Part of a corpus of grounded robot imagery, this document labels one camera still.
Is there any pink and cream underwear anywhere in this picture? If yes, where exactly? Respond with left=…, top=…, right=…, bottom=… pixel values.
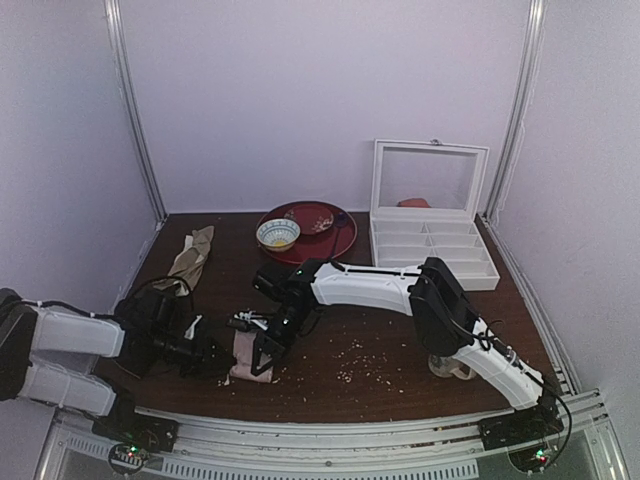
left=229, top=331, right=273, bottom=383

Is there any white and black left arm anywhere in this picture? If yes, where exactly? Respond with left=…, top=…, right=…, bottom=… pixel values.
left=1, top=288, right=236, bottom=417

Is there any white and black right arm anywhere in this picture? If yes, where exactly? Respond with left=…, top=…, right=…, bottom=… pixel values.
left=227, top=257, right=559, bottom=425

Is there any black striped garment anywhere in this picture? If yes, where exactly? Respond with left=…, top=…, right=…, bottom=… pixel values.
left=114, top=352, right=156, bottom=379

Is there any yellow and blue patterned bowl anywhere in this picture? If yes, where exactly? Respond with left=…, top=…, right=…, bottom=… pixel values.
left=256, top=218, right=301, bottom=252

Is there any beige crumpled cloth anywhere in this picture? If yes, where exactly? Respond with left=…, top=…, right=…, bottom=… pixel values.
left=152, top=226, right=215, bottom=297

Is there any small red floral dish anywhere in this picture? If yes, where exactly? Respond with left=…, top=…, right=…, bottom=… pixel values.
left=284, top=205, right=334, bottom=236

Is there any purple spoon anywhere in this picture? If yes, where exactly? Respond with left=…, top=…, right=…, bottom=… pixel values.
left=328, top=212, right=349, bottom=260

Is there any red object behind box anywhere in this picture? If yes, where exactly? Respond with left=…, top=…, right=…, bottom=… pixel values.
left=397, top=198, right=430, bottom=208

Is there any beige mug with blue design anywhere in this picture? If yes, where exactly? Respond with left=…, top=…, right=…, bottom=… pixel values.
left=428, top=355, right=476, bottom=381

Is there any white compartment box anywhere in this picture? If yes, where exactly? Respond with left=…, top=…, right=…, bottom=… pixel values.
left=369, top=139, right=500, bottom=291

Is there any aluminium front rail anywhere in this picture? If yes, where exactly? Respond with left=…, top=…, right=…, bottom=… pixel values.
left=34, top=390, right=639, bottom=479

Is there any left aluminium frame post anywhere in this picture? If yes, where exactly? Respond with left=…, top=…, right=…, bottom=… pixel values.
left=103, top=0, right=168, bottom=223

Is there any aluminium frame post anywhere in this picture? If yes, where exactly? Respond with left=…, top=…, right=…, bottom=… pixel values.
left=485, top=0, right=548, bottom=224
left=103, top=0, right=168, bottom=223

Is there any right aluminium frame post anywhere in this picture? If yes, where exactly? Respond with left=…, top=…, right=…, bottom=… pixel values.
left=485, top=0, right=548, bottom=224

